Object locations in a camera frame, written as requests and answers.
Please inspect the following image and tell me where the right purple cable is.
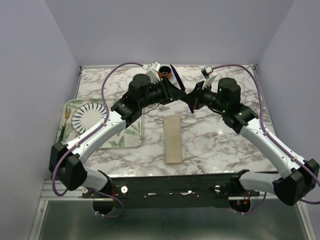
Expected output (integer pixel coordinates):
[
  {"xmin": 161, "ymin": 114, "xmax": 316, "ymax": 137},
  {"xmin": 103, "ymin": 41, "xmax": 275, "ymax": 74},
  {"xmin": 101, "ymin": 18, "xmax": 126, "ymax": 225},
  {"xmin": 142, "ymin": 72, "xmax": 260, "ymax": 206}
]
[{"xmin": 211, "ymin": 63, "xmax": 320, "ymax": 216}]

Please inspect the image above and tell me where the brown coffee cup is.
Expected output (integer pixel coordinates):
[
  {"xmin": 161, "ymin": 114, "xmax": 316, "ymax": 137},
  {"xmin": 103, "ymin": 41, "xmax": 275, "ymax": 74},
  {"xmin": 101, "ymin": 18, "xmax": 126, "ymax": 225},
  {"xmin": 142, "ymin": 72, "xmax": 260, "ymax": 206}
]
[{"xmin": 157, "ymin": 65, "xmax": 172, "ymax": 80}]

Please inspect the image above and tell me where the purple cable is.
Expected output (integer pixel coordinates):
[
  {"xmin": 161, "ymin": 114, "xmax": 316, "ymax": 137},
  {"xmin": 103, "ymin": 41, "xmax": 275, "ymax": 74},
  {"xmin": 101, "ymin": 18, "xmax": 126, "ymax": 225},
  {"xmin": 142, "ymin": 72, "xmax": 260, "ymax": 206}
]
[
  {"xmin": 51, "ymin": 61, "xmax": 148, "ymax": 220},
  {"xmin": 211, "ymin": 63, "xmax": 320, "ymax": 216}
]

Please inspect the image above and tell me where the aluminium frame rail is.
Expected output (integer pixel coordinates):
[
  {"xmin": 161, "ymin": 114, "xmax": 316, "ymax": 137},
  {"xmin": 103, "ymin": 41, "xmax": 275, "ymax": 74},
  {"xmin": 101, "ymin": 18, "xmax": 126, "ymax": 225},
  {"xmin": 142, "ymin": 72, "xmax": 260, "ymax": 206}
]
[{"xmin": 40, "ymin": 180, "xmax": 278, "ymax": 201}]

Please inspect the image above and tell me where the purple knife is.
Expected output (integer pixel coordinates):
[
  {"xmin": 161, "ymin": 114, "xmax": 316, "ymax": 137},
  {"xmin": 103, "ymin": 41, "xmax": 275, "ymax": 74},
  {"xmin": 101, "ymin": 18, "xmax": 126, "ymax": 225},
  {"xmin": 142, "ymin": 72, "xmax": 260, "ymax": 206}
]
[{"xmin": 169, "ymin": 64, "xmax": 194, "ymax": 114}]

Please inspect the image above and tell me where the white saucer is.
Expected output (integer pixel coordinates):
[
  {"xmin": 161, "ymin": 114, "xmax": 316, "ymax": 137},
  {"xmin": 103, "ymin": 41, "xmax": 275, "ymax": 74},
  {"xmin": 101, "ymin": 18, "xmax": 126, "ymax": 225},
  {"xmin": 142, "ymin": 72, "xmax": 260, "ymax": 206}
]
[{"xmin": 169, "ymin": 70, "xmax": 181, "ymax": 86}]

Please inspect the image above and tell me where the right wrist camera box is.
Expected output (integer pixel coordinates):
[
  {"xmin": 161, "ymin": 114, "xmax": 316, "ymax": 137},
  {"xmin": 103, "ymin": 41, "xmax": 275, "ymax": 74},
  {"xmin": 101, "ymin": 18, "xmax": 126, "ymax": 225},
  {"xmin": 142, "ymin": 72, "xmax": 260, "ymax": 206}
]
[{"xmin": 201, "ymin": 65, "xmax": 218, "ymax": 89}]

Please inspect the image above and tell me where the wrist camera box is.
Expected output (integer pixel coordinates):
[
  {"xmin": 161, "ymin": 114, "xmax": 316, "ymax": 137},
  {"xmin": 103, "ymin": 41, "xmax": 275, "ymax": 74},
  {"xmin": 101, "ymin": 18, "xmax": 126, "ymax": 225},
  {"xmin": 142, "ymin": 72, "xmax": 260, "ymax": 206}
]
[
  {"xmin": 142, "ymin": 61, "xmax": 161, "ymax": 84},
  {"xmin": 201, "ymin": 65, "xmax": 218, "ymax": 89}
]

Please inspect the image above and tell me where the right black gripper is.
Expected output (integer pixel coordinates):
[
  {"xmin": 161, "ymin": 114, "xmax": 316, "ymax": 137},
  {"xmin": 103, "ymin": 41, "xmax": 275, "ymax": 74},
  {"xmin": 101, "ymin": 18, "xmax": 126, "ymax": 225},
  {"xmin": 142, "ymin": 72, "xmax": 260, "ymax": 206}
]
[{"xmin": 180, "ymin": 80, "xmax": 228, "ymax": 114}]

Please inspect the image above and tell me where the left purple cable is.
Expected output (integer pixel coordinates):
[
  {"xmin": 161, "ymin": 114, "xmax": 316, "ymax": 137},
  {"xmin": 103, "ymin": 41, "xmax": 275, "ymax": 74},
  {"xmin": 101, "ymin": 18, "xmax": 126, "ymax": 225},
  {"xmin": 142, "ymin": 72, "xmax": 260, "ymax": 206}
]
[{"xmin": 51, "ymin": 61, "xmax": 148, "ymax": 220}]

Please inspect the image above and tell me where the beige cloth napkin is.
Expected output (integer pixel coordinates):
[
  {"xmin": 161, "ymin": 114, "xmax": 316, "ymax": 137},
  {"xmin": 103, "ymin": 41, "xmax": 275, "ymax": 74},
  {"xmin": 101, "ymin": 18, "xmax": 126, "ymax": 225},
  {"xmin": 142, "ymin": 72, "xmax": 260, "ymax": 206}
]
[{"xmin": 163, "ymin": 115, "xmax": 183, "ymax": 164}]

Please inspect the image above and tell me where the white tray with leaf print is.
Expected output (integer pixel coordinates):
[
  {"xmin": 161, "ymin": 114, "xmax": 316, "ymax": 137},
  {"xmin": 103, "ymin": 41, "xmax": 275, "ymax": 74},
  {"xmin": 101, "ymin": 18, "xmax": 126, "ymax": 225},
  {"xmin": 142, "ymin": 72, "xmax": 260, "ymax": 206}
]
[{"xmin": 56, "ymin": 98, "xmax": 144, "ymax": 149}]

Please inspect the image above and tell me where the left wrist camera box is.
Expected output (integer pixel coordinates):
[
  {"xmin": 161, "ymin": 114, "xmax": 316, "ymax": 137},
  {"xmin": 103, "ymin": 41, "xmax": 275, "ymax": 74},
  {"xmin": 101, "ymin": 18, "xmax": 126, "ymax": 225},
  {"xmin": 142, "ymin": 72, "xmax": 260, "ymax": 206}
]
[{"xmin": 142, "ymin": 61, "xmax": 161, "ymax": 84}]

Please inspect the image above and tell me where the gold fork with green handle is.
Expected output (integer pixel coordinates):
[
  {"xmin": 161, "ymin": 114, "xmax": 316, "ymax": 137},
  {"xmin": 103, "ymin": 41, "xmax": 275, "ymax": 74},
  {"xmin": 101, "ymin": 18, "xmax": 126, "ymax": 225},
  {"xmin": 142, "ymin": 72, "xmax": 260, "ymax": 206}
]
[{"xmin": 58, "ymin": 107, "xmax": 70, "ymax": 142}]

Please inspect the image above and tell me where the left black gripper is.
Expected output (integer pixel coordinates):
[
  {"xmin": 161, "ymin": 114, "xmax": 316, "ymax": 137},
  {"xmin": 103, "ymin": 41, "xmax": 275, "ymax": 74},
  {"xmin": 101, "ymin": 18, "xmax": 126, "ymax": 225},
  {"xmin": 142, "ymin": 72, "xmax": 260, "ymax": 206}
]
[{"xmin": 139, "ymin": 75, "xmax": 187, "ymax": 109}]

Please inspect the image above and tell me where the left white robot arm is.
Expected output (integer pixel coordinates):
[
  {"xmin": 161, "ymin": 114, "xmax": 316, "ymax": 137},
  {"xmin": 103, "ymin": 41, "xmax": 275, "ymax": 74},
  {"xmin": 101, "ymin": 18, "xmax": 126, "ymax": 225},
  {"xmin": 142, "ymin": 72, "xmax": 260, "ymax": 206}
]
[{"xmin": 49, "ymin": 73, "xmax": 186, "ymax": 198}]

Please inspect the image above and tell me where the white plate with blue stripes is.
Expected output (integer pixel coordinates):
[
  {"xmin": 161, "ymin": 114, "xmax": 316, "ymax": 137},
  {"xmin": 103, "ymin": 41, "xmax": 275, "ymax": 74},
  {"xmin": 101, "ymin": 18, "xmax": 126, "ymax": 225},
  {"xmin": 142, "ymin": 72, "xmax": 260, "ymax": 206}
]
[{"xmin": 71, "ymin": 102, "xmax": 107, "ymax": 135}]

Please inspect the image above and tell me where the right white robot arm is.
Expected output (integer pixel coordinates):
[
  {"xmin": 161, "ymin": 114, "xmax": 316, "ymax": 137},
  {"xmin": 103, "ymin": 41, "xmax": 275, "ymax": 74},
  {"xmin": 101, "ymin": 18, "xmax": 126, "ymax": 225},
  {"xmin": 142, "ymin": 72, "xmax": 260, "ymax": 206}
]
[{"xmin": 181, "ymin": 77, "xmax": 320, "ymax": 206}]

